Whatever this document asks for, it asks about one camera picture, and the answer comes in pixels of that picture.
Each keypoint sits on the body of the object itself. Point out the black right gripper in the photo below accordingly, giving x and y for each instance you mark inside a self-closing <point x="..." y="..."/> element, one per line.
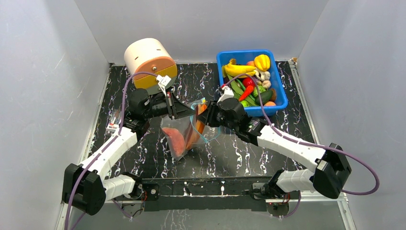
<point x="209" y="112"/>

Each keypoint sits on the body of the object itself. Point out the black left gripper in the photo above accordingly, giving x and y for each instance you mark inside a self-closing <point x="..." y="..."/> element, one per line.
<point x="180" y="110"/>

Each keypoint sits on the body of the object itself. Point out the clear zip top bag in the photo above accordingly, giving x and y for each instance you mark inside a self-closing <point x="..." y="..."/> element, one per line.
<point x="188" y="132"/>

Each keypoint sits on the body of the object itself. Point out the green watermelon slice toy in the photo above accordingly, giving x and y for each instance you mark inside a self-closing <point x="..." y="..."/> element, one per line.
<point x="176" y="142"/>

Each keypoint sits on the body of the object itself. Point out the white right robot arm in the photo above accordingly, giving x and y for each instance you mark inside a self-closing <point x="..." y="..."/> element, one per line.
<point x="325" y="170"/>

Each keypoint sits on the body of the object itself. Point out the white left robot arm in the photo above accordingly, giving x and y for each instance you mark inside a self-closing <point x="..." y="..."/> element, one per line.
<point x="104" y="165"/>

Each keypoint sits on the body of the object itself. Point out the red chili pepper toy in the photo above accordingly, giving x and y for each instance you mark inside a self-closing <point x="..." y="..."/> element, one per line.
<point x="247" y="92"/>

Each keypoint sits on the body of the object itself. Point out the yellow banana bunch toy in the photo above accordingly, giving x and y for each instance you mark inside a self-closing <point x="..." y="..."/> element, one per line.
<point x="233" y="69"/>

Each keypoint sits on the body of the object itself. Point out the red tomato toy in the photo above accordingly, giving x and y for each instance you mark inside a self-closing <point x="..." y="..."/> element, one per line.
<point x="248" y="82"/>

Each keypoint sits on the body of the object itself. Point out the round pastel drawer cabinet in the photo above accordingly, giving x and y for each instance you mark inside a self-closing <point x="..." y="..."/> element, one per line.
<point x="146" y="57"/>

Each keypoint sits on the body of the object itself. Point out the blue plastic bin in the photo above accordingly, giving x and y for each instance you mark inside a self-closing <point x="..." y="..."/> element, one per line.
<point x="244" y="56"/>

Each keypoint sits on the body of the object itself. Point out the green custard apple toy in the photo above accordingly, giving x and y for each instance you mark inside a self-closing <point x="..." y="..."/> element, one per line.
<point x="258" y="89"/>

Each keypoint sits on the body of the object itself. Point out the dark green cucumber toy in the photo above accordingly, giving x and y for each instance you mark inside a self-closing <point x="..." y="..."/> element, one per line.
<point x="264" y="97"/>

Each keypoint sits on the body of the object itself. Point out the marker pen pack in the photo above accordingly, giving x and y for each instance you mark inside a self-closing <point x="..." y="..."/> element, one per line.
<point x="113" y="122"/>

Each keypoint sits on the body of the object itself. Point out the orange round fruit toy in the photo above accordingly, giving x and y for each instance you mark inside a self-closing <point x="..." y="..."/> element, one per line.
<point x="270" y="103"/>

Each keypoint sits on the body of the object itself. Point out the white garlic bulb toy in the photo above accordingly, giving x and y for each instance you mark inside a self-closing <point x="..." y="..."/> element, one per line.
<point x="266" y="84"/>

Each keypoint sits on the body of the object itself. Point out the white mushroom toy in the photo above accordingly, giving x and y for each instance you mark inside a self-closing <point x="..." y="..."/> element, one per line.
<point x="262" y="75"/>

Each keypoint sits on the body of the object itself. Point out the brown potato toy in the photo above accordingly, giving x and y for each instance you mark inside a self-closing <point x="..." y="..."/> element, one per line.
<point x="274" y="95"/>

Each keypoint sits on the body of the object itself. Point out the yellow bell pepper toy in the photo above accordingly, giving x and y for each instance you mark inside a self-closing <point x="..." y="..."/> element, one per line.
<point x="262" y="62"/>

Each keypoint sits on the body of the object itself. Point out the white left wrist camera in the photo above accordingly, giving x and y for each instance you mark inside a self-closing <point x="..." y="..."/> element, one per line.
<point x="163" y="83"/>

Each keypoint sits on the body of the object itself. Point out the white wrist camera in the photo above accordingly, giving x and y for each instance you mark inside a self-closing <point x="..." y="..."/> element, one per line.
<point x="163" y="83"/>
<point x="226" y="93"/>

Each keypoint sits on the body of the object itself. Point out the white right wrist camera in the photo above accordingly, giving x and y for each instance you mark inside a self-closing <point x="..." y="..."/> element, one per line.
<point x="226" y="93"/>

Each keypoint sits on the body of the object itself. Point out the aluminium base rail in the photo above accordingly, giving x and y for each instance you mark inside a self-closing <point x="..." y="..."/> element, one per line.
<point x="207" y="193"/>

